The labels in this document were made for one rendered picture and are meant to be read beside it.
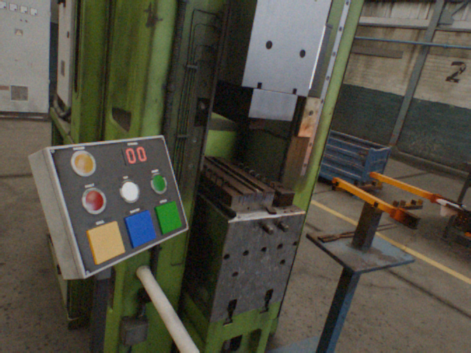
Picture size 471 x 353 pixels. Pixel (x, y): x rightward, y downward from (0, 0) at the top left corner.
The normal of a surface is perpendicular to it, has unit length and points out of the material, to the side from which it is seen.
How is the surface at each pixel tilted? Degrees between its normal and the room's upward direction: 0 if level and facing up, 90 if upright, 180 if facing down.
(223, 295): 90
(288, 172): 90
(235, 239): 90
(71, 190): 60
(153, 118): 90
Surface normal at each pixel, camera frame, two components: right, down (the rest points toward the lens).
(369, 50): -0.73, 0.07
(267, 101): 0.55, 0.36
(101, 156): 0.82, -0.19
